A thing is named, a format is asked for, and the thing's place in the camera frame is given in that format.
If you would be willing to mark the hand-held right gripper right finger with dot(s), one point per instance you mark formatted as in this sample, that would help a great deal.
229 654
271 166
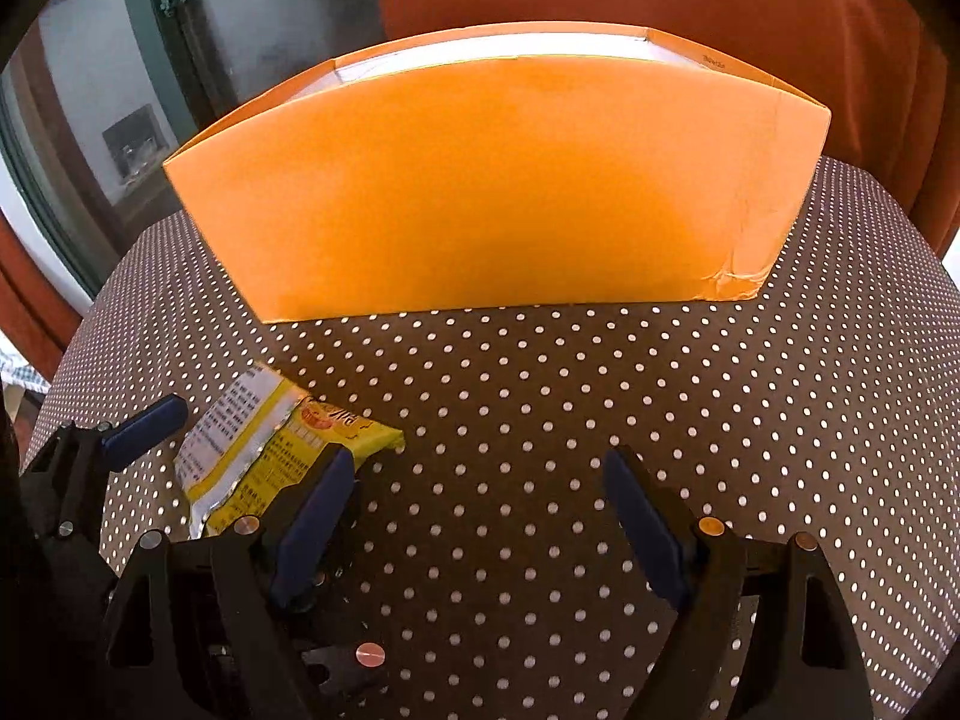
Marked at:
649 532

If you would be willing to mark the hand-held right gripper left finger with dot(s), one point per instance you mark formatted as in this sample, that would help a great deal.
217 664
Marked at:
311 532

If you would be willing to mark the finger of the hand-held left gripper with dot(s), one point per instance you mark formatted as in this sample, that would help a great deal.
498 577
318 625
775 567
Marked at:
146 427
352 671

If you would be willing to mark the small yellow snack packet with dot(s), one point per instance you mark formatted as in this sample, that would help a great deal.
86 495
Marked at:
247 442

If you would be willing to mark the orange cardboard box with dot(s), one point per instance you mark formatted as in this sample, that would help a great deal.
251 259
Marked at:
487 202

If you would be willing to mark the patterned white cloth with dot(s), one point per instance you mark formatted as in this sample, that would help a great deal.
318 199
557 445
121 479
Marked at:
22 371

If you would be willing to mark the narrow rust red curtain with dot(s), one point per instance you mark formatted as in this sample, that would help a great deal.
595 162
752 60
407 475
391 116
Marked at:
30 292

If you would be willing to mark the brown polka dot tablecloth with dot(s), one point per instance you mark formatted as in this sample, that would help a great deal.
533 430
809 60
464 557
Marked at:
525 390

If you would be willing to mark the green framed glass door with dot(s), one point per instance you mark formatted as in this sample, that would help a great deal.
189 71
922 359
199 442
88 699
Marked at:
90 90

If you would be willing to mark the green door latch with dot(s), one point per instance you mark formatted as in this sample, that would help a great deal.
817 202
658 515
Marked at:
171 0

